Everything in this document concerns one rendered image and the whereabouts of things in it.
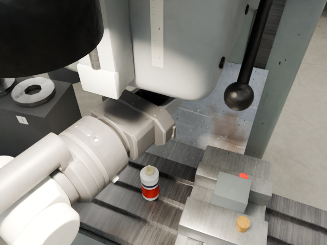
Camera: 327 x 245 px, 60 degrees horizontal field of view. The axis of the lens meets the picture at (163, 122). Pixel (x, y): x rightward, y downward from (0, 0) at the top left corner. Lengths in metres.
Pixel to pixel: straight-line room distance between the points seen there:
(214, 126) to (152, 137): 0.45
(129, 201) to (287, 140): 1.65
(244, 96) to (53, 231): 0.22
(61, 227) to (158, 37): 0.20
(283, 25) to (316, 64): 2.33
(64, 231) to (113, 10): 0.22
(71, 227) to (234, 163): 0.43
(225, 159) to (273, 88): 0.27
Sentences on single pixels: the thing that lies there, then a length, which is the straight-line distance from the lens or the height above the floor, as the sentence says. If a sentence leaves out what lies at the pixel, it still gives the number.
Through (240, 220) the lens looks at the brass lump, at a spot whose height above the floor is 1.06.
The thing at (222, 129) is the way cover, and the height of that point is 0.93.
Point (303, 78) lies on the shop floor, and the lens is 2.82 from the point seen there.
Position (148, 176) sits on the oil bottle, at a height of 1.01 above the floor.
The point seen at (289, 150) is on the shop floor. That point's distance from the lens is 2.13.
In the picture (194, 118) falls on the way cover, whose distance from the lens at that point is 0.83.
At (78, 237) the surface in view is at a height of 0.85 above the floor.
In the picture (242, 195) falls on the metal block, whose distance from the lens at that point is 0.54.
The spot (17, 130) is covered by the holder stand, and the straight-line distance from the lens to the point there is 0.72.
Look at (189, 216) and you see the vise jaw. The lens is 0.54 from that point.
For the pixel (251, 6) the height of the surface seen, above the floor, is 1.35.
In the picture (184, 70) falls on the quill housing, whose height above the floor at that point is 1.36.
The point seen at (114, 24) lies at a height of 1.41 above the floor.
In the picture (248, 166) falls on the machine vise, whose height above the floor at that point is 1.00.
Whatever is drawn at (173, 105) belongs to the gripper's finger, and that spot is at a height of 1.23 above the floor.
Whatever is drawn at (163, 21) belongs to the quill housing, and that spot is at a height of 1.41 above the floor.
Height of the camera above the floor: 1.52
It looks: 46 degrees down
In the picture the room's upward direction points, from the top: straight up
